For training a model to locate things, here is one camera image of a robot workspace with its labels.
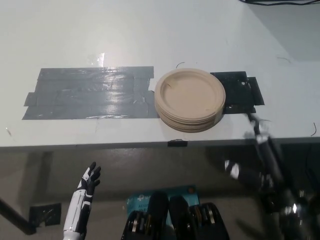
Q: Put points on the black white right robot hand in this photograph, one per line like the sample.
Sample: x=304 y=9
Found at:
x=250 y=175

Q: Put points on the beige paper plate stack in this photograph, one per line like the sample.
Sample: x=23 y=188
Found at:
x=187 y=95

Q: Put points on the black floor tape patch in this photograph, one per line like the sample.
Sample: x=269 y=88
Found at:
x=46 y=214

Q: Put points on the teal cardboard box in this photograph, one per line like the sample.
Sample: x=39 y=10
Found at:
x=140 y=200

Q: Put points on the dark table leg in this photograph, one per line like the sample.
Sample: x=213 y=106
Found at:
x=15 y=215

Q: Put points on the grey duct tape patch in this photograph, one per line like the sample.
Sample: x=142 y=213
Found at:
x=92 y=92

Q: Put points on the clear shiny tape piece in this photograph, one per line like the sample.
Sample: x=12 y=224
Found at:
x=96 y=58

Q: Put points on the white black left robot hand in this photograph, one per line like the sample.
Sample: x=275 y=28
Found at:
x=83 y=190

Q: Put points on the black tape patch on desk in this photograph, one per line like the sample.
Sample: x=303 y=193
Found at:
x=237 y=92

